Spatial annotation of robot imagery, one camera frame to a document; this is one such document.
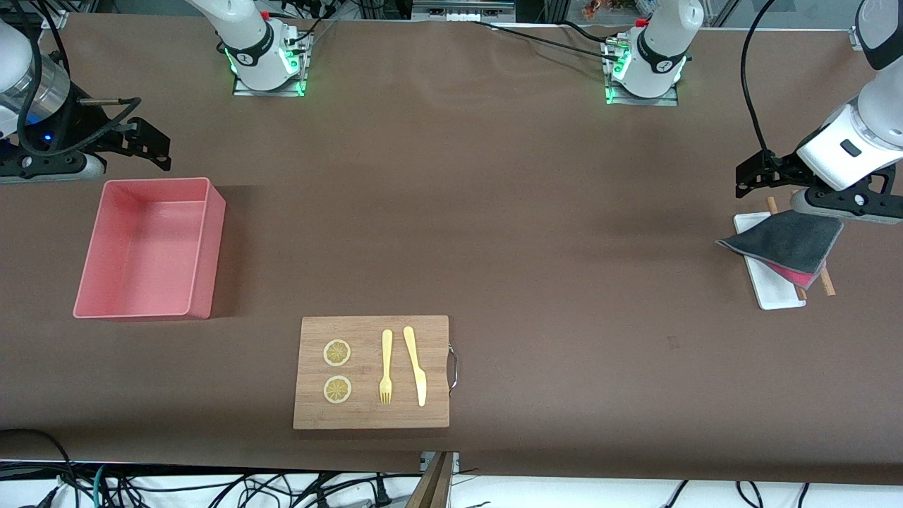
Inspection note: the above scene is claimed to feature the yellow plastic knife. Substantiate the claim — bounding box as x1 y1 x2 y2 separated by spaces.
403 326 428 408

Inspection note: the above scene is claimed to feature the white rectangular tray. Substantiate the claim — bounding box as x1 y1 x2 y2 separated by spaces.
734 212 807 310

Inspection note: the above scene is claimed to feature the brown wooden post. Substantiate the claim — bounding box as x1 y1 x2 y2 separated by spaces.
407 452 456 508

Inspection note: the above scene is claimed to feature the yellow plastic fork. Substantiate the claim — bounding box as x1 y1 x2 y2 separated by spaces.
379 329 394 406

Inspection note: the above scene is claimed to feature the wooden cutting board metal handle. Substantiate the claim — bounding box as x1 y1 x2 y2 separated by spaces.
293 315 459 430

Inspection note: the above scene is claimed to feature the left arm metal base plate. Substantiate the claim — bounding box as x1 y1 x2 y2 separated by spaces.
605 39 681 107

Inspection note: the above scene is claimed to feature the grey metal frame rail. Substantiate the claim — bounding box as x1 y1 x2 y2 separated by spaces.
413 0 516 23

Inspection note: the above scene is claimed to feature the black cable lying on table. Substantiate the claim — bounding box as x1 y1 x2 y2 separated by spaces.
471 20 625 57

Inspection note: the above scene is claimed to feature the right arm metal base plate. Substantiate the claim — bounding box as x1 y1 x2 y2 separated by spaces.
233 25 311 97

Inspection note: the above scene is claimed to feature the pink plastic bin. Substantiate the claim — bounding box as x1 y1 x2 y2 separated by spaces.
73 177 227 320

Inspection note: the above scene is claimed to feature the grey cloth with pink underside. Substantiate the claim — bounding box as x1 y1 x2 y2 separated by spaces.
716 210 845 291

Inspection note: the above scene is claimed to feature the black looped floor cable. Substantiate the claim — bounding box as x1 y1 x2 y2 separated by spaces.
0 428 78 508

